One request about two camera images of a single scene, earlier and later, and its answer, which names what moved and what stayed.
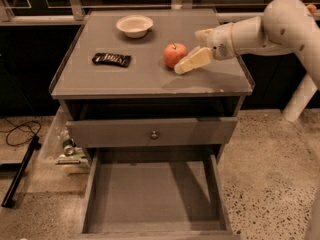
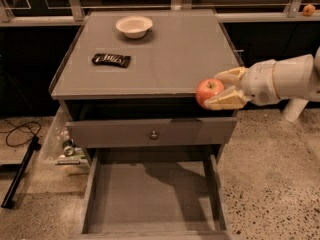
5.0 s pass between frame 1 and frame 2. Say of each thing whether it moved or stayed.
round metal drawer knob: stayed
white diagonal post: stayed
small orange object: stayed
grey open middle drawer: stayed
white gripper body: moved
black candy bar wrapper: stayed
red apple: moved
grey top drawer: stayed
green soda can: stayed
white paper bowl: stayed
